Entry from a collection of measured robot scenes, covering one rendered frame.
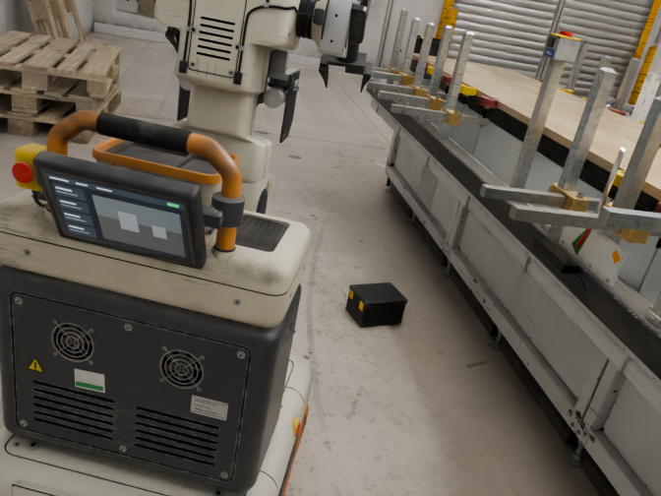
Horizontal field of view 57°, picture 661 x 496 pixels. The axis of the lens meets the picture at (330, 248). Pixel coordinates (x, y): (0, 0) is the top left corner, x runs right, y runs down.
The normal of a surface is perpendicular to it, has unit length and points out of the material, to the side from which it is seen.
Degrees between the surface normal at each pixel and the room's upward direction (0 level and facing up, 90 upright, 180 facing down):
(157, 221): 115
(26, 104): 90
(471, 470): 0
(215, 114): 82
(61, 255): 90
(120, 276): 90
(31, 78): 90
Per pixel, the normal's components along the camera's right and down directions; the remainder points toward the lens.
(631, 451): -0.97, -0.10
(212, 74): -0.13, 0.25
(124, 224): -0.22, 0.72
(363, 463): 0.18, -0.89
